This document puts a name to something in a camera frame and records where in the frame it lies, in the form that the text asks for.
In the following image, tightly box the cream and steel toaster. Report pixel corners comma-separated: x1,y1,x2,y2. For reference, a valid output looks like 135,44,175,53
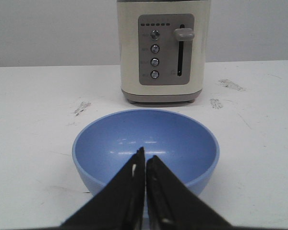
117,0,211,103

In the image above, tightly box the blue bowl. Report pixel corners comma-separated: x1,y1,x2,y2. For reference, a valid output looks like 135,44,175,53
72,109,219,195

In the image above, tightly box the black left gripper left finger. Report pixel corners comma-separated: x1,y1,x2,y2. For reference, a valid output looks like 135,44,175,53
59,147,145,230

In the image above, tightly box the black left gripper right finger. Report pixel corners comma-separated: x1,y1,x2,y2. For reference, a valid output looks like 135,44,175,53
146,156,233,230

